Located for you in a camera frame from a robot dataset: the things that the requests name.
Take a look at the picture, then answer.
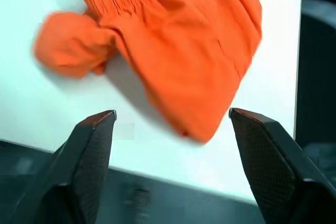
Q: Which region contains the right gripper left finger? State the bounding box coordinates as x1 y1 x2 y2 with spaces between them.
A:
9 109 118 224

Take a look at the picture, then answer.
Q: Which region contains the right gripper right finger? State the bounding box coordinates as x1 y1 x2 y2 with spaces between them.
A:
228 107 336 224

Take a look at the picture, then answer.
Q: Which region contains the orange fabric garment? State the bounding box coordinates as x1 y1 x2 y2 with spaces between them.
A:
31 0 264 145

